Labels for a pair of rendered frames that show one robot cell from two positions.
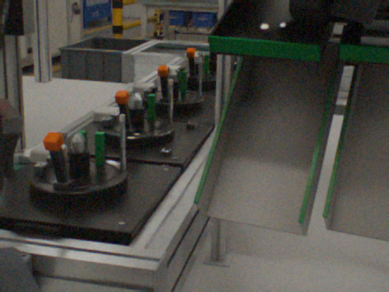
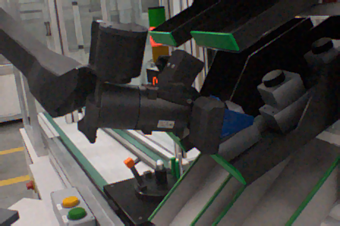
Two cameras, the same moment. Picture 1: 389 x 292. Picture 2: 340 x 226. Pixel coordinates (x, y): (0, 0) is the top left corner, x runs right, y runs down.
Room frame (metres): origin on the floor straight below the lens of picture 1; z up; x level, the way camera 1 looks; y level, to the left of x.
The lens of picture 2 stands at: (0.31, -0.56, 1.40)
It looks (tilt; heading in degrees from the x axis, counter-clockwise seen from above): 14 degrees down; 55
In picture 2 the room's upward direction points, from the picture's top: 6 degrees counter-clockwise
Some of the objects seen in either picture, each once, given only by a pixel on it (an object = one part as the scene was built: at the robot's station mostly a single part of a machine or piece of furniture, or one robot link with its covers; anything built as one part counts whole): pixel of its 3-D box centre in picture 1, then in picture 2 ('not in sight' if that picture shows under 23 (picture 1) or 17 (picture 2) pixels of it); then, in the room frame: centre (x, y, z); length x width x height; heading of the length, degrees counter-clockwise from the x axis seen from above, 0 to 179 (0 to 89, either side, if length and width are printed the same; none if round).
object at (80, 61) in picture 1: (135, 68); not in sight; (2.93, 0.41, 0.73); 0.62 x 0.42 x 0.23; 79
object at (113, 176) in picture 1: (79, 180); (162, 186); (0.80, 0.19, 0.98); 0.14 x 0.14 x 0.02
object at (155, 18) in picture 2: not in sight; (157, 17); (0.95, 0.36, 1.38); 0.05 x 0.05 x 0.05
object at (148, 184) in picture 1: (80, 192); (162, 193); (0.80, 0.19, 0.96); 0.24 x 0.24 x 0.02; 79
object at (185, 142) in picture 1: (136, 114); not in sight; (1.05, 0.14, 1.01); 0.24 x 0.24 x 0.13; 79
